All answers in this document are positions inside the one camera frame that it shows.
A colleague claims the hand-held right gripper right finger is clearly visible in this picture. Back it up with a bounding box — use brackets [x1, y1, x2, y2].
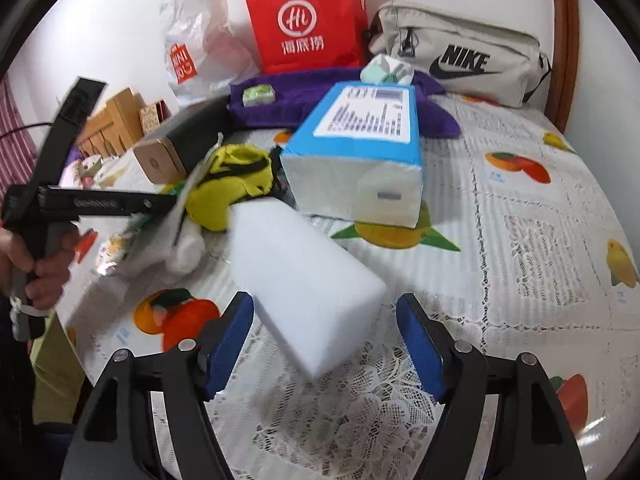
[395, 292, 586, 480]

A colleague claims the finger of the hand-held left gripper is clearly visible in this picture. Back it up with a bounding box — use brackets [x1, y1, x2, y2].
[144, 191, 181, 217]

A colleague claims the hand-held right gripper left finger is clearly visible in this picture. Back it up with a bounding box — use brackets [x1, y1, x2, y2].
[60, 291, 256, 480]

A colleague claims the white plastic packet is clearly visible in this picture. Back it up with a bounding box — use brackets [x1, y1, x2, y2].
[97, 210, 206, 281]

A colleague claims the white sponge block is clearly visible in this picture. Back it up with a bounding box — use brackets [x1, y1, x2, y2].
[227, 199, 390, 381]

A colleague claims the person's left hand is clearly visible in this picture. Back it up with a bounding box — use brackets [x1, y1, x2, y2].
[0, 224, 82, 312]

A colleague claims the striped curtain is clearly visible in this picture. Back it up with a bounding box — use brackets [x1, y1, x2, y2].
[0, 75, 38, 186]

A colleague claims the patterned small box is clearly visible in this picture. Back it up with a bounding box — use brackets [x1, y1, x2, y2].
[139, 100, 168, 136]

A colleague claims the tan cardboard box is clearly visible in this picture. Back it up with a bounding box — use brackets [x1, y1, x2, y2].
[75, 87, 146, 158]

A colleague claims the fruit print lace tablecloth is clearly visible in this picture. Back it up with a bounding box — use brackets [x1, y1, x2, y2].
[50, 95, 640, 480]

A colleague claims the green tissue packet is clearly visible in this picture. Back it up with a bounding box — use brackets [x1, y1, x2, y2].
[241, 85, 277, 107]

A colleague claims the purple towel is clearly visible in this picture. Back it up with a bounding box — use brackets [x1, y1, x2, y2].
[227, 70, 462, 138]

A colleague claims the green cloth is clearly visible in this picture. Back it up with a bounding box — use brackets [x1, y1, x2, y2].
[30, 310, 86, 406]

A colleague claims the white plastic shopping bag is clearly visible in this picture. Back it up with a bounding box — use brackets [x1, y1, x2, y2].
[159, 0, 261, 107]

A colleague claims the blue tissue pack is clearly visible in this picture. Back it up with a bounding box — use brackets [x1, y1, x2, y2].
[279, 80, 425, 228]

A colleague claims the red paper bag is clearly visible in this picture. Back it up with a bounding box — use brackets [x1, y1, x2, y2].
[243, 0, 369, 75]

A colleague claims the mint white tissue packet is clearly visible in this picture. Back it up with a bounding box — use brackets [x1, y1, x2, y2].
[360, 53, 415, 86]

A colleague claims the grey waist bag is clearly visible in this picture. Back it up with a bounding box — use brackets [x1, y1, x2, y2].
[367, 1, 553, 108]

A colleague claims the black cable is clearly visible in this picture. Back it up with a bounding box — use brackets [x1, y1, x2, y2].
[0, 120, 53, 141]

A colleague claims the brown wooden frame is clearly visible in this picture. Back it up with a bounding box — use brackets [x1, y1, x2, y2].
[547, 0, 581, 133]

